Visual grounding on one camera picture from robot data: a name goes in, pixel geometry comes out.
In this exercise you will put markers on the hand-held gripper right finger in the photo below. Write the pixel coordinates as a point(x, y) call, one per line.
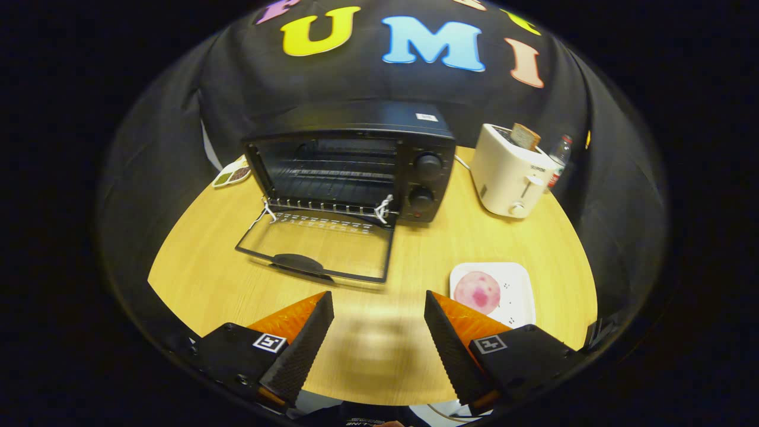
point(450, 350)

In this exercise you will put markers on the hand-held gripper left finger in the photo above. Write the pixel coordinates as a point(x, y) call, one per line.
point(305, 350)

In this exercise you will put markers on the pink ham slice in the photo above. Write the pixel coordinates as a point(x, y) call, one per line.
point(477, 292)

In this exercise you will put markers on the white square plate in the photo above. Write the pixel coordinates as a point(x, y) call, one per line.
point(513, 284)

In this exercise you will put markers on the black toaster oven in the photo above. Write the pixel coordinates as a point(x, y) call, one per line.
point(356, 115)

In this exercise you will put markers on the metal oven rack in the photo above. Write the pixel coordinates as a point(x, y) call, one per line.
point(332, 207)

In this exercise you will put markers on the white pop-up toaster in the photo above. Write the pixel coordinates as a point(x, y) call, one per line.
point(504, 178)

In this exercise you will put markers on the white divided snack dish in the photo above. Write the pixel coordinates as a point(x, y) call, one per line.
point(228, 176)

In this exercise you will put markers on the clear plastic water bottle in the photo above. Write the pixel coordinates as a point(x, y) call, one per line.
point(560, 155)

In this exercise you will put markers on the brown bread slice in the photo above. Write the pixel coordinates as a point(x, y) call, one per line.
point(525, 136)

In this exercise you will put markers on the black backdrop cloth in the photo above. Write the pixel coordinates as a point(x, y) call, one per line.
point(237, 77)

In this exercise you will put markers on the dark chair frame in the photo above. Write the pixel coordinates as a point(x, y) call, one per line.
point(594, 335)

